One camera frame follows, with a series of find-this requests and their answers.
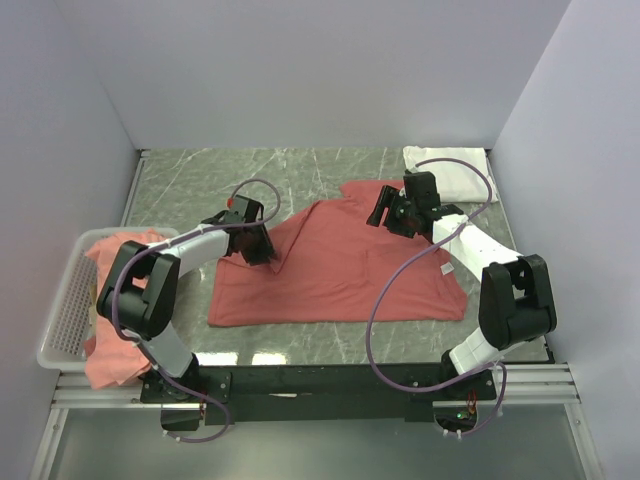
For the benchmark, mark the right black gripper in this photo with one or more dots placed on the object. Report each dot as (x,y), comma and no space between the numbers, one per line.
(388,209)

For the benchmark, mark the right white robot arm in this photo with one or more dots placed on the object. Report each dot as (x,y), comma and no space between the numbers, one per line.
(516,303)

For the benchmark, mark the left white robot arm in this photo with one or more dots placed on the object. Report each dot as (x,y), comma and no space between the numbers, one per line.
(139,293)

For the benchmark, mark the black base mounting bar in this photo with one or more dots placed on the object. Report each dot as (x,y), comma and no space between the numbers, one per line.
(237,394)

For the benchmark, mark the white plastic basket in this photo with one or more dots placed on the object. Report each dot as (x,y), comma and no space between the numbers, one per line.
(67,327)

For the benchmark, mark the aluminium frame rail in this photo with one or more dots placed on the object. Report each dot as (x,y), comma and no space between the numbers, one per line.
(541,384)

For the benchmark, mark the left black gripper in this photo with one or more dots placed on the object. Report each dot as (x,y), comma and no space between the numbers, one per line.
(257,244)

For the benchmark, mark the dark red t-shirt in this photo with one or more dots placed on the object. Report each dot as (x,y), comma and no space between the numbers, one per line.
(331,266)

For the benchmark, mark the folded white t-shirt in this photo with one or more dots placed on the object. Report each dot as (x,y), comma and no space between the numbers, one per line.
(455,182)

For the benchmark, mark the salmon pink t-shirt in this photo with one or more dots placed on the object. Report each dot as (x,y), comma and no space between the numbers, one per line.
(112,361)

